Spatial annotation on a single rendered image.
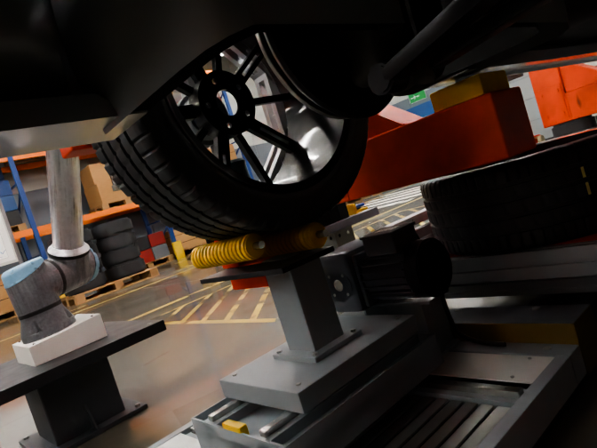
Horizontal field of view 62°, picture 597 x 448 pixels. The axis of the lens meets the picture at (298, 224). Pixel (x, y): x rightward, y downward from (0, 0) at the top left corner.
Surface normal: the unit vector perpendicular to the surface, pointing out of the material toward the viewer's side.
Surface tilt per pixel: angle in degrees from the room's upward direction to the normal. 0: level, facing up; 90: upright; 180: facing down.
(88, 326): 90
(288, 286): 90
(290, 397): 90
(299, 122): 71
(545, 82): 90
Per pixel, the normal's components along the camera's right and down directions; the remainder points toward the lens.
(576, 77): -0.72, 0.26
